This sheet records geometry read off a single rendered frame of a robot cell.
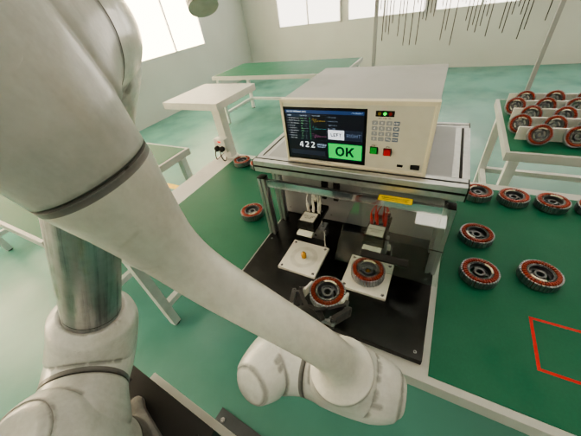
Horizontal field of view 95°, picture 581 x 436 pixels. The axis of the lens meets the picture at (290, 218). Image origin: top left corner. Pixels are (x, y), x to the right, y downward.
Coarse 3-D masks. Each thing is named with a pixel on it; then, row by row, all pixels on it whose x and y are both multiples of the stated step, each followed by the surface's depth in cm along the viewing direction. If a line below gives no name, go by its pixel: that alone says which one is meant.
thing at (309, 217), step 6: (324, 210) 104; (300, 216) 100; (306, 216) 99; (312, 216) 99; (318, 216) 99; (300, 222) 98; (306, 222) 97; (312, 222) 96; (318, 222) 99; (300, 228) 100; (306, 228) 99; (312, 228) 97; (300, 234) 99; (306, 234) 98; (312, 234) 97
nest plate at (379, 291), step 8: (344, 280) 92; (352, 280) 92; (384, 280) 90; (352, 288) 89; (360, 288) 89; (368, 288) 88; (376, 288) 88; (384, 288) 88; (368, 296) 88; (376, 296) 86; (384, 296) 86
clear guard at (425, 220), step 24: (360, 192) 82; (384, 192) 81; (360, 216) 74; (384, 216) 72; (408, 216) 71; (432, 216) 70; (360, 240) 68; (384, 240) 66; (408, 240) 65; (432, 240) 64; (360, 264) 68; (384, 264) 66; (432, 264) 61
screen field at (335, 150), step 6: (330, 144) 82; (336, 144) 81; (342, 144) 81; (348, 144) 80; (330, 150) 83; (336, 150) 83; (342, 150) 82; (348, 150) 81; (354, 150) 80; (360, 150) 79; (330, 156) 85; (336, 156) 84; (342, 156) 83; (348, 156) 82; (354, 156) 81; (360, 156) 80
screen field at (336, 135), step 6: (330, 132) 80; (336, 132) 79; (342, 132) 78; (348, 132) 77; (354, 132) 77; (360, 132) 76; (330, 138) 81; (336, 138) 80; (342, 138) 79; (348, 138) 78; (354, 138) 78; (360, 138) 77
